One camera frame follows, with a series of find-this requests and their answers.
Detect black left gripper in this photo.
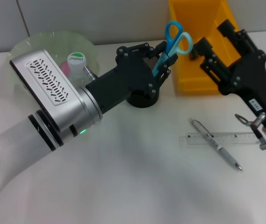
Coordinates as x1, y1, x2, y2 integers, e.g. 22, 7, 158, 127
85, 41, 180, 113

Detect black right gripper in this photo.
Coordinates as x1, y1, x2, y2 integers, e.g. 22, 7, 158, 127
193, 19, 266, 128

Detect blue teal scissors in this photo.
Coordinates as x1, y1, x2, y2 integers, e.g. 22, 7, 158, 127
151, 21, 193, 77

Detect clear bottle green label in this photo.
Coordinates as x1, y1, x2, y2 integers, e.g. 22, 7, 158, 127
66, 51, 93, 87

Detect pink peach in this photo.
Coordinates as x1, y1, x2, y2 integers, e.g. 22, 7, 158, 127
59, 61, 71, 75

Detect black mesh pen holder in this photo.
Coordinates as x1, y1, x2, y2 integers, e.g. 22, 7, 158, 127
125, 55, 164, 108

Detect clear plastic ruler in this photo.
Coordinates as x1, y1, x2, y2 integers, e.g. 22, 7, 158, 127
179, 132, 261, 147

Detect silver ballpoint pen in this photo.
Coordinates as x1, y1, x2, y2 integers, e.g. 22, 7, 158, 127
190, 118, 243, 171

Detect pale green glass fruit bowl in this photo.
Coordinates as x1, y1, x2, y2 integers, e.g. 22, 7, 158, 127
0, 30, 100, 103

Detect yellow plastic bin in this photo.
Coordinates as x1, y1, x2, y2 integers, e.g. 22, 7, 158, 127
169, 0, 241, 94

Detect left gripper silver plug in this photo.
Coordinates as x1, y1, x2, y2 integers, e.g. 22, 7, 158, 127
83, 66, 96, 80

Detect right gripper cable silver plug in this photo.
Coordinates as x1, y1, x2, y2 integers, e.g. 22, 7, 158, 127
235, 112, 266, 151

